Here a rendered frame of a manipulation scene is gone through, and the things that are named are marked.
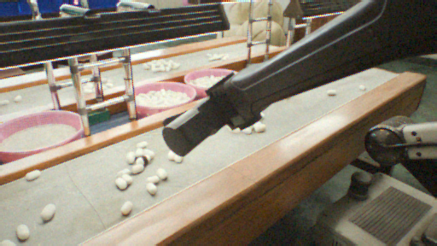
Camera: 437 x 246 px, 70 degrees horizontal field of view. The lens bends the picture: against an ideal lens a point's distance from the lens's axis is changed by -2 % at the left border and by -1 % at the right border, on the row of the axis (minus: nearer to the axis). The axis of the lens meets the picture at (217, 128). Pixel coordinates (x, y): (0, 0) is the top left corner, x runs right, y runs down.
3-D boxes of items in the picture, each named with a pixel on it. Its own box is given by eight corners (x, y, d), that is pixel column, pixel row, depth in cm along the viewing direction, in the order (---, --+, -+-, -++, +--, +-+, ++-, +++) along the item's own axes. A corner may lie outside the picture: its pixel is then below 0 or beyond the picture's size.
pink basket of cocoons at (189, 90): (207, 109, 130) (207, 87, 126) (172, 137, 109) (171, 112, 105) (154, 98, 141) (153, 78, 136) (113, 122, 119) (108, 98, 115)
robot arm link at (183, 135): (267, 114, 51) (236, 68, 50) (223, 154, 44) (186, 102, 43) (225, 132, 60) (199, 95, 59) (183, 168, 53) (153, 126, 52)
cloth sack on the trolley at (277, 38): (288, 49, 421) (292, 20, 403) (257, 61, 371) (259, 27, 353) (253, 43, 453) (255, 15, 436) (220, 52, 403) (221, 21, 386)
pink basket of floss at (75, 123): (102, 137, 109) (98, 112, 104) (64, 184, 85) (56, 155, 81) (29, 133, 110) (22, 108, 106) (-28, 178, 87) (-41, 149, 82)
